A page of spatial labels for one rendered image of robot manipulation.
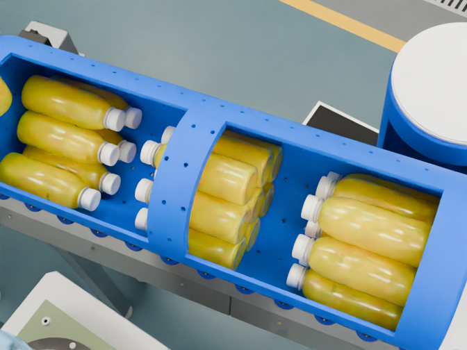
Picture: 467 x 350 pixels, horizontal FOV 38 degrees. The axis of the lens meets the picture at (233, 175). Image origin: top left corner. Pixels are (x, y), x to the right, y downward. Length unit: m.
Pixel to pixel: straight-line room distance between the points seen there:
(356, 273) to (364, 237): 0.06
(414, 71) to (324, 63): 1.32
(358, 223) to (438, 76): 0.43
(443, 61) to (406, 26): 1.41
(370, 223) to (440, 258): 0.12
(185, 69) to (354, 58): 0.65
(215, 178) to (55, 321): 0.32
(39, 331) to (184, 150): 0.33
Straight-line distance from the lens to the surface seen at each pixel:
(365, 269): 1.04
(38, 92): 1.28
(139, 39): 2.80
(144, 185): 1.14
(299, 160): 1.22
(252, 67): 2.64
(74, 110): 1.24
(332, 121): 2.31
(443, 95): 1.32
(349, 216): 1.02
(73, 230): 1.37
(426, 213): 1.08
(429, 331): 1.00
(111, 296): 2.06
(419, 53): 1.37
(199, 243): 1.14
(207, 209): 1.09
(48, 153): 1.33
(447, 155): 1.31
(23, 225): 1.47
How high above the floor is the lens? 2.11
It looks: 62 degrees down
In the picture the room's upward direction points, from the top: 12 degrees counter-clockwise
